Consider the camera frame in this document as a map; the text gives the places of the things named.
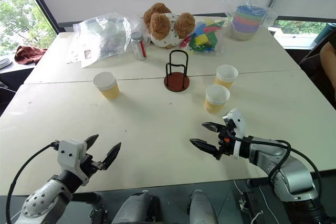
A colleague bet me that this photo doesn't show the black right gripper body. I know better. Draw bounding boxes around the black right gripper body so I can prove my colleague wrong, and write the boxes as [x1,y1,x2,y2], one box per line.
[215,120,236,161]

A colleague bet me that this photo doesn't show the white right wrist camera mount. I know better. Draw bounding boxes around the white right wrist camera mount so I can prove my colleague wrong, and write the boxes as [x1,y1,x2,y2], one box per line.
[222,108,247,160]

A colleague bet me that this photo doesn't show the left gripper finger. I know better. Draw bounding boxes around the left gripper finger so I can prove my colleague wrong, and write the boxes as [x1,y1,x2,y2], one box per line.
[101,142,122,171]
[84,134,100,154]

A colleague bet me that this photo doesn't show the grey flat object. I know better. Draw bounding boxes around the grey flat object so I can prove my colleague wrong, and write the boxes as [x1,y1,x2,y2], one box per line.
[0,57,14,70]

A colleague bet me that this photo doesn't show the teal container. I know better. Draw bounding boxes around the teal container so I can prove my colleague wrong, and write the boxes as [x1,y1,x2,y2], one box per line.
[316,22,336,49]

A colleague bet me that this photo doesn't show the grey rounded cover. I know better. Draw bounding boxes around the grey rounded cover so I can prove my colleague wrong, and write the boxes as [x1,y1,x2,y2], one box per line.
[111,189,161,224]
[187,189,219,224]

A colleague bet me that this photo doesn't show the stack of coloured bowls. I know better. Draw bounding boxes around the stack of coloured bowls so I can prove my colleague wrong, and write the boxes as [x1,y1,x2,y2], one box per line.
[230,5,268,42]

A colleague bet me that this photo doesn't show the clear jar with lid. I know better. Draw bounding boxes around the clear jar with lid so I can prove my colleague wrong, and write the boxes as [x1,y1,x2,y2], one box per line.
[130,31,148,61]

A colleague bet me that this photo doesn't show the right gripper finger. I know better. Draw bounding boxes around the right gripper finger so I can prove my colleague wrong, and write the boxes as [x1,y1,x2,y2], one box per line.
[189,137,222,157]
[201,121,224,134]

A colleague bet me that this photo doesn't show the yellow white paper cup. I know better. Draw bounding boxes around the yellow white paper cup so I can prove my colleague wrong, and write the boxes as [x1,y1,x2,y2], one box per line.
[204,84,231,115]
[214,64,239,90]
[92,71,121,101]

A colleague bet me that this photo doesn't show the large clear plastic bag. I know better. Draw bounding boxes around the large clear plastic bag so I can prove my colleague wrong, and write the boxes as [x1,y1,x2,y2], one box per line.
[66,12,144,69]

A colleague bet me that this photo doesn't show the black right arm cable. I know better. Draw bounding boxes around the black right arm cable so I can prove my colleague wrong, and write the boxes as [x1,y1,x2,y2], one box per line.
[227,135,323,201]

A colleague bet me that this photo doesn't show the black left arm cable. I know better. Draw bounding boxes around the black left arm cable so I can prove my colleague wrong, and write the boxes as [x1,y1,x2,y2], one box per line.
[5,141,60,224]

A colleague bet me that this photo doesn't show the black box under table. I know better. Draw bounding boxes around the black box under table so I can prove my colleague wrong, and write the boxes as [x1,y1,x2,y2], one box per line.
[239,190,264,212]

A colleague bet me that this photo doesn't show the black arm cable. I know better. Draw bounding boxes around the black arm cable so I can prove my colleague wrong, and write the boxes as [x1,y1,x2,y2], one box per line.
[227,135,323,201]
[5,141,60,224]

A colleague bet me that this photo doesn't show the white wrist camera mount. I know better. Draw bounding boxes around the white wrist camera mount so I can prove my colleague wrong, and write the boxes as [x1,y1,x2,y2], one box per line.
[57,139,90,187]
[222,108,247,160]

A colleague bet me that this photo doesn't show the brown white plush toy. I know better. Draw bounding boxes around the brown white plush toy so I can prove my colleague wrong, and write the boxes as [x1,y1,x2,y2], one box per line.
[142,2,196,49]

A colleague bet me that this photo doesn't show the black wire cup holder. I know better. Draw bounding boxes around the black wire cup holder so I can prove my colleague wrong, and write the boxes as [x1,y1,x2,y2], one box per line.
[163,49,191,93]

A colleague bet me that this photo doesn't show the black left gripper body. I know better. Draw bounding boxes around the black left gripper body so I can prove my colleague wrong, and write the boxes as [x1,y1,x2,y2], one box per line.
[80,154,108,180]

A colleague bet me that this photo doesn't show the thin white cord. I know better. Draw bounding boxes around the thin white cord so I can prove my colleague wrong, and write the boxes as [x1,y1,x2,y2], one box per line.
[232,180,265,224]

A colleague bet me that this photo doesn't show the reddish brown cloth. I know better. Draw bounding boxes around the reddish brown cloth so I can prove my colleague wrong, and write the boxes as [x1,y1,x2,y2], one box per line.
[14,45,48,66]

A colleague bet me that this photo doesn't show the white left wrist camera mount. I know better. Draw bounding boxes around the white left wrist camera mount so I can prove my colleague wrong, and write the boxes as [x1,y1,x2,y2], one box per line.
[57,139,90,187]

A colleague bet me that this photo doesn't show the bag of colourful blocks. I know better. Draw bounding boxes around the bag of colourful blocks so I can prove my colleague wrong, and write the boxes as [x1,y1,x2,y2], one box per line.
[180,16,229,56]

